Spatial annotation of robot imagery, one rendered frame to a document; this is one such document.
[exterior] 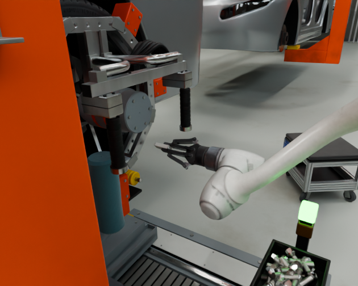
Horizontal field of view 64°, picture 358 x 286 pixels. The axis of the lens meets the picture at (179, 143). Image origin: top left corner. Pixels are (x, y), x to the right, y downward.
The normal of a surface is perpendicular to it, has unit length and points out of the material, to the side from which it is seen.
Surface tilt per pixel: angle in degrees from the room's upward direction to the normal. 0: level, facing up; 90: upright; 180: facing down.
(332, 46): 90
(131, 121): 90
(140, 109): 90
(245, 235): 0
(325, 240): 0
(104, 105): 90
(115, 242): 0
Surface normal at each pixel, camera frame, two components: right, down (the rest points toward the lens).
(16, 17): 0.85, 0.19
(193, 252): -0.03, -0.92
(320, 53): -0.53, 0.35
